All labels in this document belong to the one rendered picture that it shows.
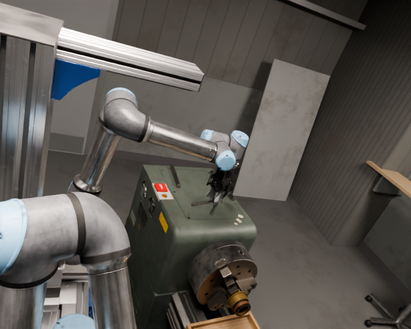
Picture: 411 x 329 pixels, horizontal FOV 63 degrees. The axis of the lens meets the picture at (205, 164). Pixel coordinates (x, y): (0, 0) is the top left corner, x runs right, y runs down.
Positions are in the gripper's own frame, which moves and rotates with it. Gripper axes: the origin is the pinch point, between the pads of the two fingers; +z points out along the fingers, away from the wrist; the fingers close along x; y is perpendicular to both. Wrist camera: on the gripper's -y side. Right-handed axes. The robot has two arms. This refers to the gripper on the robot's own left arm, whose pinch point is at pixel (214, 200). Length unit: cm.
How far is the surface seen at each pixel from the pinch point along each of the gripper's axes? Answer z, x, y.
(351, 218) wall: 85, 57, -283
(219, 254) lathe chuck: 17.0, 15.7, 7.1
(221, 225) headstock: 13.2, 6.1, -6.5
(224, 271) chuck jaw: 19.5, 22.0, 10.5
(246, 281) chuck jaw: 28.0, 30.2, -3.5
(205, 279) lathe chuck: 25.8, 17.5, 15.3
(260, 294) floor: 135, 27, -130
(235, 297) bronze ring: 27.6, 31.6, 10.1
